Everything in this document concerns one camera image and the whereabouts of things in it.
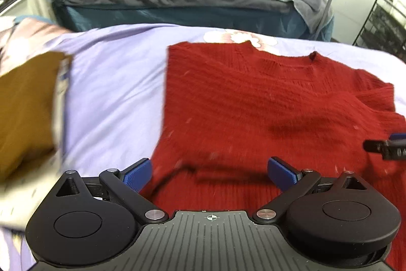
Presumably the red knit cardigan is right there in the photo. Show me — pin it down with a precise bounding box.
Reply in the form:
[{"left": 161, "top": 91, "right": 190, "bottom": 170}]
[{"left": 140, "top": 41, "right": 406, "bottom": 270}]

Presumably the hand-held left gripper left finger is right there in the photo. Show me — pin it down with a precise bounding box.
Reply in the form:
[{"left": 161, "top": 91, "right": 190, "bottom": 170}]
[{"left": 55, "top": 157, "right": 169, "bottom": 225}]

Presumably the black wire rack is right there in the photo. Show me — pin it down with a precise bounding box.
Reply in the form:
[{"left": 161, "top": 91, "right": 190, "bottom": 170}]
[{"left": 352, "top": 0, "right": 406, "bottom": 63}]

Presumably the pale pink cloth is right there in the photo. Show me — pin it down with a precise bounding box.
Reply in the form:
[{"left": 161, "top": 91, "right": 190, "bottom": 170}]
[{"left": 0, "top": 16, "right": 72, "bottom": 75}]

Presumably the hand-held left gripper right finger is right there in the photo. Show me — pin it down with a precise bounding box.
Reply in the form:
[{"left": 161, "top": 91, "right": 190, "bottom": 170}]
[{"left": 253, "top": 157, "right": 369, "bottom": 225}]

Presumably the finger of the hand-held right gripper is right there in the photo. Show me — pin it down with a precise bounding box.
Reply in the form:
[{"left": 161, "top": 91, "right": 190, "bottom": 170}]
[{"left": 362, "top": 132, "right": 406, "bottom": 161}]

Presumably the brown cloth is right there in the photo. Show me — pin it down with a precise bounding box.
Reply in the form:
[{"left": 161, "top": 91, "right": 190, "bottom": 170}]
[{"left": 0, "top": 51, "right": 73, "bottom": 183}]

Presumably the purple floral bedsheet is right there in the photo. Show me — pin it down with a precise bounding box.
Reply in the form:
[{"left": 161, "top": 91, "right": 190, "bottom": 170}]
[{"left": 0, "top": 23, "right": 406, "bottom": 271}]

